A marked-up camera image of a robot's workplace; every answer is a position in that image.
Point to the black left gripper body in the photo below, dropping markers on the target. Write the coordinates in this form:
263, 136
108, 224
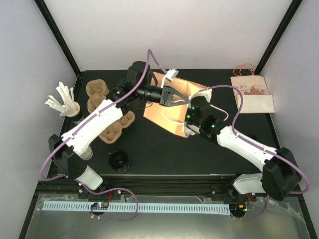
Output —
167, 89

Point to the brown paper takeout bag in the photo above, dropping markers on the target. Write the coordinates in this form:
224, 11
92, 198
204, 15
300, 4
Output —
172, 118

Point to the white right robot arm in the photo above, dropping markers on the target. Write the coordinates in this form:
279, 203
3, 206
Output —
278, 175

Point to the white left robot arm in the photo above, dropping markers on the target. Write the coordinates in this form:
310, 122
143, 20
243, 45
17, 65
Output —
71, 150

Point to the white paper coffee cup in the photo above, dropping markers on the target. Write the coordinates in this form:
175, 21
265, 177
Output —
87, 154

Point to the brown pulp cup carrier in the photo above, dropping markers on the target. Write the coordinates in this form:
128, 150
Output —
112, 133

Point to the stack of pulp cup carriers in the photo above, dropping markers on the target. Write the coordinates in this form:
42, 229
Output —
97, 91

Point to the stack of black cup lids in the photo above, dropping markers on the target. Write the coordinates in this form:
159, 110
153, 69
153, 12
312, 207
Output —
119, 161

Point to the cup of white wrapped stirrers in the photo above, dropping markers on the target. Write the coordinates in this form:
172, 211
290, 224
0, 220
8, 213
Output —
69, 108

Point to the printed paper bag orange handles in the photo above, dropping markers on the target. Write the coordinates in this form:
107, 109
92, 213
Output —
251, 93

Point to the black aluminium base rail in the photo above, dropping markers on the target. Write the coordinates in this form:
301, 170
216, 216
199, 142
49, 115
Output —
217, 188

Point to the black right frame post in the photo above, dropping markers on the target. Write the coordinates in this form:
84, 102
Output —
287, 18

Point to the black frame post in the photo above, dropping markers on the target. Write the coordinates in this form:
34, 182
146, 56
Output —
287, 18
58, 35

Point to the black left frame post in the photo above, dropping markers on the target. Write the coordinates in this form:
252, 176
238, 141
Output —
58, 35

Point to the light blue cable duct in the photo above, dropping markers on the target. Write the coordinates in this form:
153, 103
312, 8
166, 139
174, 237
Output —
218, 209

